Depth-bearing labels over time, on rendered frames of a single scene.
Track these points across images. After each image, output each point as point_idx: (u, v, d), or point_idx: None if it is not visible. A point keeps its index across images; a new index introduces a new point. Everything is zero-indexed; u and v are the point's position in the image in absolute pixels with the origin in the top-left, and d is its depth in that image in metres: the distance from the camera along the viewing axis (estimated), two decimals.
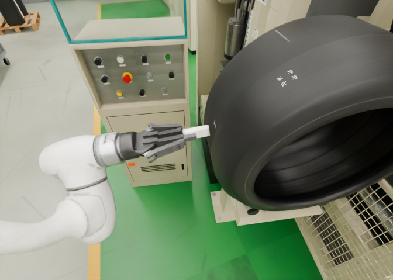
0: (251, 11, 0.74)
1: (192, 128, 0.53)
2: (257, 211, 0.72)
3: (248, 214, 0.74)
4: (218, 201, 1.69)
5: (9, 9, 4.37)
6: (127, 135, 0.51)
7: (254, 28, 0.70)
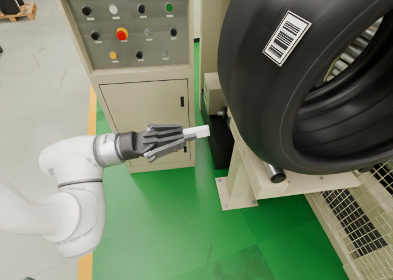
0: None
1: (192, 128, 0.53)
2: (279, 182, 0.58)
3: (277, 175, 0.56)
4: (224, 188, 1.53)
5: None
6: (127, 135, 0.51)
7: None
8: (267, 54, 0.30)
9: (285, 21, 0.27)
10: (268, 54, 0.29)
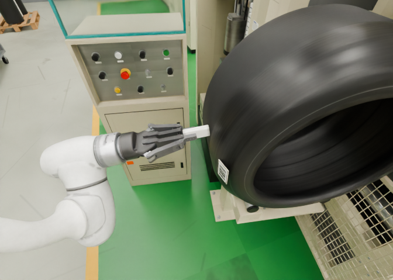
0: (251, 4, 0.72)
1: (192, 128, 0.52)
2: (255, 211, 0.72)
3: (249, 208, 0.70)
4: (217, 200, 1.67)
5: (8, 7, 4.36)
6: (127, 135, 0.51)
7: (254, 21, 0.68)
8: (219, 175, 0.52)
9: (219, 164, 0.49)
10: (220, 176, 0.52)
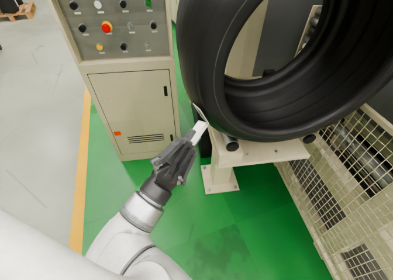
0: None
1: None
2: (237, 148, 0.67)
3: (226, 147, 0.67)
4: (208, 175, 1.63)
5: None
6: None
7: None
8: (203, 118, 0.56)
9: (195, 107, 0.54)
10: (203, 119, 0.56)
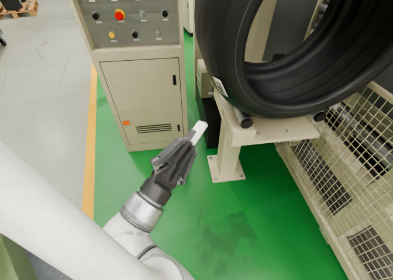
0: None
1: None
2: (251, 124, 0.70)
3: (241, 124, 0.70)
4: (214, 164, 1.66)
5: None
6: None
7: None
8: (221, 93, 0.59)
9: (214, 80, 0.56)
10: (221, 93, 0.59)
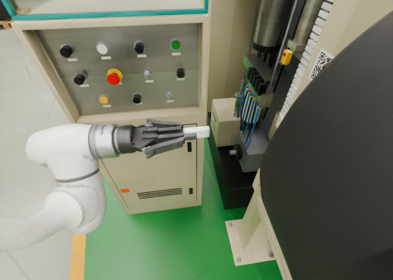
0: None
1: (192, 128, 0.52)
2: None
3: None
4: (235, 235, 1.32)
5: None
6: (126, 128, 0.49)
7: None
8: None
9: None
10: None
